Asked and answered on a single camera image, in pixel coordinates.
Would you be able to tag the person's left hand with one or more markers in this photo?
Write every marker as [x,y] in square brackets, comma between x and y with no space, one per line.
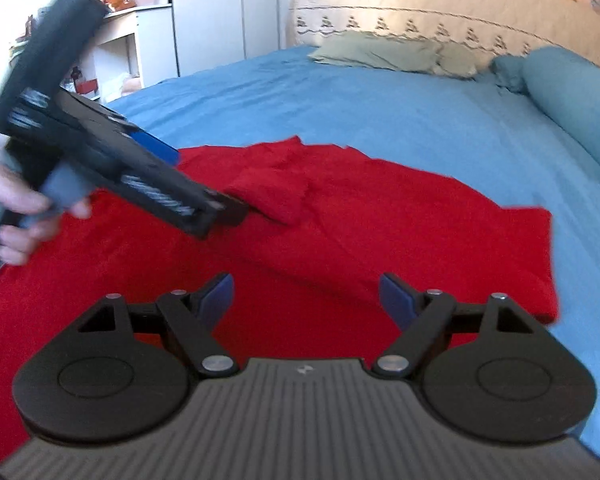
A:
[17,244]

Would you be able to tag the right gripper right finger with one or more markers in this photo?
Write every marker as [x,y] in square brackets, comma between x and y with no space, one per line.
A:
[489,370]

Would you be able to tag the blue rolled duvet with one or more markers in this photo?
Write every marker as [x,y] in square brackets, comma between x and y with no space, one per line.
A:
[565,86]

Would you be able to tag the red knit sweater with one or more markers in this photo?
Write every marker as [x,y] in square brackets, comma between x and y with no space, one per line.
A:
[325,223]

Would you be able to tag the blue bed sheet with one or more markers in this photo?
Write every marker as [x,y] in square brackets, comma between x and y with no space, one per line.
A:
[493,140]

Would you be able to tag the beige quilted headboard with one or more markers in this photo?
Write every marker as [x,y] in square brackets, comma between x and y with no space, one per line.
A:
[489,27]

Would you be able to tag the orange item on desk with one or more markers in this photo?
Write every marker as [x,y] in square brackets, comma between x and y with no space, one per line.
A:
[120,5]

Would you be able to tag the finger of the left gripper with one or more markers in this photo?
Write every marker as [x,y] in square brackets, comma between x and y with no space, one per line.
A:
[155,146]

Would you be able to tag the green pillow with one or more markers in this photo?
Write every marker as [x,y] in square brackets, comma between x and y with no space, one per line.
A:
[419,56]

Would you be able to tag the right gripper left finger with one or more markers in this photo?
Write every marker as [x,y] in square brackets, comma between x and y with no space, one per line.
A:
[121,370]

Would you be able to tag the white shelf desk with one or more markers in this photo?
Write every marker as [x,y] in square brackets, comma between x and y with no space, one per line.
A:
[133,50]

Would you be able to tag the white grey wardrobe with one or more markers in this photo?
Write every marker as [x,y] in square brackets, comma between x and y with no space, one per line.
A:
[212,33]

